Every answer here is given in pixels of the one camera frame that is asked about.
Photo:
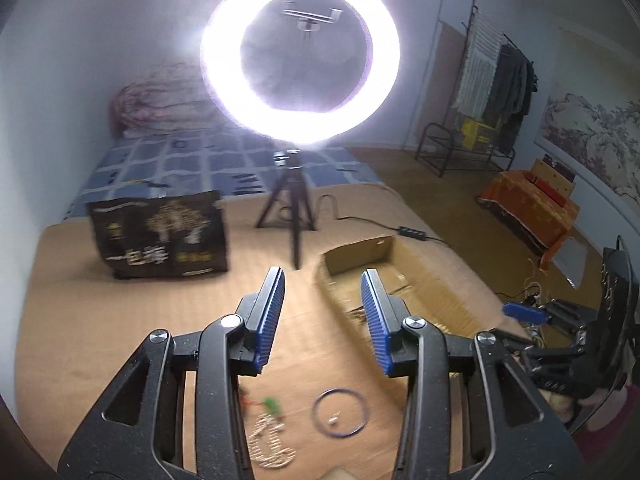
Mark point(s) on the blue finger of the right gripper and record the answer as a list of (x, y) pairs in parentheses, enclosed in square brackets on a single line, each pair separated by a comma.
[(525, 314)]

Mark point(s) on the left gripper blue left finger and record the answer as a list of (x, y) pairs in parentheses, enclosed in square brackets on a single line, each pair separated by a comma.
[(260, 312)]

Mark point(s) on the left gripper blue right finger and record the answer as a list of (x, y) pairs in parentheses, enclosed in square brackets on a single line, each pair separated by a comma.
[(395, 349)]

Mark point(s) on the white pearl earring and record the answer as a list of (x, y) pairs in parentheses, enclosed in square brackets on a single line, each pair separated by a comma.
[(333, 420)]

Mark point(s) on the gloved right hand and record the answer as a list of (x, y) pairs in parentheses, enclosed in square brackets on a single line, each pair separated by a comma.
[(601, 410)]

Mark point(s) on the brown cardboard box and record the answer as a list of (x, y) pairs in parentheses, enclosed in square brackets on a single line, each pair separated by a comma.
[(432, 280)]

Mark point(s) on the tan bed blanket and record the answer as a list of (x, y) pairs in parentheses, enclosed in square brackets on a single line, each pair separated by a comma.
[(155, 359)]

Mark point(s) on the orange cloth covered furniture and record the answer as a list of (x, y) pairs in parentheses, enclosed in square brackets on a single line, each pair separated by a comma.
[(539, 200)]

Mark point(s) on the black printed snack bag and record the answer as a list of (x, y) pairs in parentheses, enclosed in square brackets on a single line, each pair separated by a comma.
[(168, 237)]

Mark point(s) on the black tripod stand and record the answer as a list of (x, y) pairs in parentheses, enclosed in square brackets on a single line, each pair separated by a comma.
[(292, 184)]

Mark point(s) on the black clothes rack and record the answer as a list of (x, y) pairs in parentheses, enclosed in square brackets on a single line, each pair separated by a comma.
[(439, 144)]

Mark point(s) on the yellow box on rack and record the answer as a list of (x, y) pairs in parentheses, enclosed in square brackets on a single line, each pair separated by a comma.
[(476, 135)]

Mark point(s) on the folded floral quilt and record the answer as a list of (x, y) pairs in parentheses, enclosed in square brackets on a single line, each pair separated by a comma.
[(167, 98)]

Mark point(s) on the dark hanging clothes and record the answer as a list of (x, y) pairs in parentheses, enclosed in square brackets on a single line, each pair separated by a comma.
[(511, 92)]

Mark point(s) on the striped hanging towel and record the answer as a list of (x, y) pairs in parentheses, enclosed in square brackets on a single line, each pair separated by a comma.
[(479, 66)]

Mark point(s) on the phone holder clamp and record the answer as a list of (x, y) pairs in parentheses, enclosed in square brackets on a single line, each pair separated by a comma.
[(309, 22)]

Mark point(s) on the landscape wall painting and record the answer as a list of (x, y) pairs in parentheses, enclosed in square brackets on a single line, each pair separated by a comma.
[(591, 117)]

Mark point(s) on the white ring light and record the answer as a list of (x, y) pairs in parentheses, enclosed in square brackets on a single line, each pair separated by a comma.
[(268, 77)]

